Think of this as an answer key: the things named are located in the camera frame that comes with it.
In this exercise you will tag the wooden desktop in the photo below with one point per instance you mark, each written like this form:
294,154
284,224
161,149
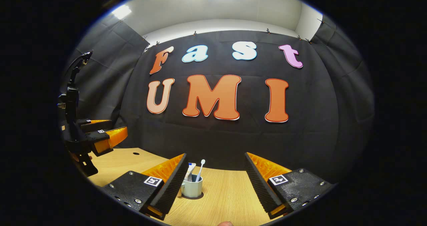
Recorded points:
227,199

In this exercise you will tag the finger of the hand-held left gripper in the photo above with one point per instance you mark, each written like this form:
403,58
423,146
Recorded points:
113,137
96,125

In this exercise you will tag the black backdrop cloth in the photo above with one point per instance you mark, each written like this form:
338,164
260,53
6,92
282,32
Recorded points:
217,139

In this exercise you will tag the dark brown round coaster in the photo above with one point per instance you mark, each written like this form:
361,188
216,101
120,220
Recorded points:
191,198

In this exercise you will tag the white toothbrush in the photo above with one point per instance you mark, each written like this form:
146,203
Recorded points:
200,171

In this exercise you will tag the ceiling light panel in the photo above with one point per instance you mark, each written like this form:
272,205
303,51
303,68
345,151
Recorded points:
121,11

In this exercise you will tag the white toothpaste tube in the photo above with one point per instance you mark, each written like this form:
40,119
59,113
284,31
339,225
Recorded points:
190,171

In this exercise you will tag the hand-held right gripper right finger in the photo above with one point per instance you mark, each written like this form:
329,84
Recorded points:
258,189

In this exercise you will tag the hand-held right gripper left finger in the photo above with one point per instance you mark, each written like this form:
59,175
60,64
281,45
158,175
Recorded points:
173,186

